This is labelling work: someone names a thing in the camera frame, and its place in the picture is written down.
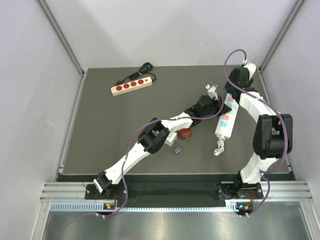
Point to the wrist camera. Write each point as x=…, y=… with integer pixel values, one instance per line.
x=213, y=91
x=251, y=68

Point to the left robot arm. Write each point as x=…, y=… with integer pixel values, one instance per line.
x=153, y=135

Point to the beige power strip red sockets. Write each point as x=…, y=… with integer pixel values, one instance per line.
x=131, y=86

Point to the white power strip coloured sockets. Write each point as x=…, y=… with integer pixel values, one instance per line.
x=226, y=121

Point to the red patterned plug adapter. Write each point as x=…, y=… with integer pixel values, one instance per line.
x=185, y=133

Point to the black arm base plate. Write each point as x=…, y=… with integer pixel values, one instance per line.
x=159, y=190

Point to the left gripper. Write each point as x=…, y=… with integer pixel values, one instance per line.
x=218, y=104

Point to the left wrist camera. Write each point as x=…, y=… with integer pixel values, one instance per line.
x=213, y=91

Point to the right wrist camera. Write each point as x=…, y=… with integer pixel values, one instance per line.
x=251, y=68

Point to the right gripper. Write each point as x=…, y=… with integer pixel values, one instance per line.
x=228, y=86

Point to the slotted grey cable duct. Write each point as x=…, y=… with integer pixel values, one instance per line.
x=105, y=207

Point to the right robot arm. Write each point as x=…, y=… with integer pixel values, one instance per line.
x=272, y=139

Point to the white cube socket adapter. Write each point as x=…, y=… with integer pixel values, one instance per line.
x=170, y=140

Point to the black plug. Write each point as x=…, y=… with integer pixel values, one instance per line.
x=176, y=150

